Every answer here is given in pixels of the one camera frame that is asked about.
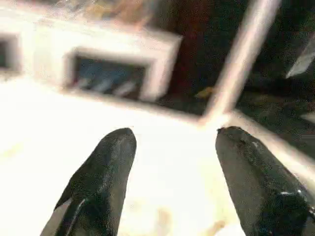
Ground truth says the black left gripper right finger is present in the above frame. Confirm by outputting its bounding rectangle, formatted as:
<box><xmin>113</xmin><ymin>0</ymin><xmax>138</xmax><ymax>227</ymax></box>
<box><xmin>215</xmin><ymin>126</ymin><xmax>315</xmax><ymax>236</ymax></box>

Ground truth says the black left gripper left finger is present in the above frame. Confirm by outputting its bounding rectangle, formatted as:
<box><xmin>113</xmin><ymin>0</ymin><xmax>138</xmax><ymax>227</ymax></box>
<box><xmin>40</xmin><ymin>127</ymin><xmax>138</xmax><ymax>236</ymax></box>

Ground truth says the white plastic table top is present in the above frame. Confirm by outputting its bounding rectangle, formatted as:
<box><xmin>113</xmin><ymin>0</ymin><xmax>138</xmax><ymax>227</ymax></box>
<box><xmin>0</xmin><ymin>73</ymin><xmax>315</xmax><ymax>236</ymax></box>

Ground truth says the white plastic table leg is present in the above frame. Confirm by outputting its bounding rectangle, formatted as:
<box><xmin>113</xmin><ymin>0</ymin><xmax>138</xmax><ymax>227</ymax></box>
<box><xmin>203</xmin><ymin>0</ymin><xmax>283</xmax><ymax>119</ymax></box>

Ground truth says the white glass-door cabinet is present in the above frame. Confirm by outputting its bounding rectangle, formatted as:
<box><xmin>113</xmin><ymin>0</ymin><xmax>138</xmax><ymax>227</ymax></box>
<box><xmin>0</xmin><ymin>7</ymin><xmax>185</xmax><ymax>102</ymax></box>

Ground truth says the black furniture unit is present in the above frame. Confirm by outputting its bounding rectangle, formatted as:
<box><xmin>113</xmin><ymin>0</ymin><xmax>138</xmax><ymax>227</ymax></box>
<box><xmin>169</xmin><ymin>0</ymin><xmax>315</xmax><ymax>99</ymax></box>

